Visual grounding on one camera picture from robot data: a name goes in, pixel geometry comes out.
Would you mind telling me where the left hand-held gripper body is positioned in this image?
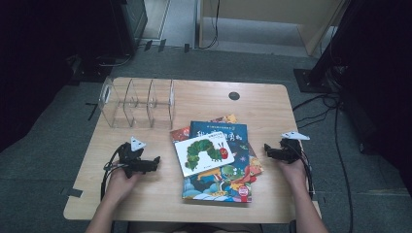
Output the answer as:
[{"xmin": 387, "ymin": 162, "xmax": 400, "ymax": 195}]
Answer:
[{"xmin": 117, "ymin": 136, "xmax": 151, "ymax": 179}]

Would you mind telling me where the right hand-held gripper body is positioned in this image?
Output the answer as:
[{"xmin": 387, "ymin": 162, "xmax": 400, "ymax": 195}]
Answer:
[{"xmin": 274, "ymin": 130, "xmax": 311, "ymax": 165}]

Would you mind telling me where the colourful animal picture book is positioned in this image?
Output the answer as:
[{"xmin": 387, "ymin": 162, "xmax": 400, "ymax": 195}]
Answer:
[{"xmin": 170, "ymin": 114, "xmax": 264, "ymax": 178}]

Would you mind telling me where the white caterpillar picture book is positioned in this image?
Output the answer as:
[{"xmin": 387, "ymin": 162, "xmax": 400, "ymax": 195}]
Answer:
[{"xmin": 174, "ymin": 132, "xmax": 236, "ymax": 179}]

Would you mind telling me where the clear acrylic book rack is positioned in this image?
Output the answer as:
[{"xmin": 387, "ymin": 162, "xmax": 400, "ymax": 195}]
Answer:
[{"xmin": 98, "ymin": 77, "xmax": 176, "ymax": 131}]

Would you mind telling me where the blue monster picture book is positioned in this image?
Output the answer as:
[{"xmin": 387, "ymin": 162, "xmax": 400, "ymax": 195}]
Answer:
[{"xmin": 181, "ymin": 120, "xmax": 254, "ymax": 204}]

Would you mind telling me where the person's right hand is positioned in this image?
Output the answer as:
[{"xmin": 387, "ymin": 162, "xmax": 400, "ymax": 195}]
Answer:
[{"xmin": 277, "ymin": 157, "xmax": 309, "ymax": 192}]

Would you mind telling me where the person's left hand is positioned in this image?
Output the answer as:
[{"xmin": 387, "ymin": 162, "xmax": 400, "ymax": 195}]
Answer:
[{"xmin": 104, "ymin": 167, "xmax": 144, "ymax": 204}]

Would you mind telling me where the black stand base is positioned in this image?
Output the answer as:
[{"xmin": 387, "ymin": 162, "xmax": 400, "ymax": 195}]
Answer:
[{"xmin": 292, "ymin": 67, "xmax": 335, "ymax": 95}]

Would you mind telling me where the person's lap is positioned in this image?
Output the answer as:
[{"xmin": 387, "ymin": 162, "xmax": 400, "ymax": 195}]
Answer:
[{"xmin": 126, "ymin": 220, "xmax": 264, "ymax": 233}]

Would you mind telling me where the dark equipment cabinet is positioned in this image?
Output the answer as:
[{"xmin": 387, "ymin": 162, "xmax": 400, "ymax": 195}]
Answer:
[{"xmin": 109, "ymin": 0, "xmax": 149, "ymax": 58}]

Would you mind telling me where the beige wooden cabinet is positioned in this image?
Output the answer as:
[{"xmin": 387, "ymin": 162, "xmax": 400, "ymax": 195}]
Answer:
[{"xmin": 196, "ymin": 0, "xmax": 354, "ymax": 58}]

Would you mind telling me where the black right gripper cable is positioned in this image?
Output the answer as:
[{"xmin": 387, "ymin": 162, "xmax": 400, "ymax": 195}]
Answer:
[{"xmin": 291, "ymin": 141, "xmax": 316, "ymax": 199}]

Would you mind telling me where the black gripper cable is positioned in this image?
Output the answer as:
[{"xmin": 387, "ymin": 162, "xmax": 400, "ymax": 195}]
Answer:
[
  {"xmin": 291, "ymin": 141, "xmax": 316, "ymax": 199},
  {"xmin": 100, "ymin": 150, "xmax": 131, "ymax": 202}
]

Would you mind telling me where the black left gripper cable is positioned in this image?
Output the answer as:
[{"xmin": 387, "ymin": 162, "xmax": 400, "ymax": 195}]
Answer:
[{"xmin": 100, "ymin": 150, "xmax": 131, "ymax": 202}]

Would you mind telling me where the looped black floor cable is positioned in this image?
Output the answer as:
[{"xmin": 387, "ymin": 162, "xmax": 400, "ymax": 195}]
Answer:
[{"xmin": 292, "ymin": 92, "xmax": 340, "ymax": 130}]

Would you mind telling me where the long black floor cable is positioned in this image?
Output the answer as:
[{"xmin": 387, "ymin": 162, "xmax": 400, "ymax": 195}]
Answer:
[{"xmin": 333, "ymin": 105, "xmax": 355, "ymax": 233}]

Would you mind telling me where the hanging black cable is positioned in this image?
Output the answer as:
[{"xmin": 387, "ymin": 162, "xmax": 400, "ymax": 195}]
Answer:
[{"xmin": 198, "ymin": 0, "xmax": 222, "ymax": 50}]

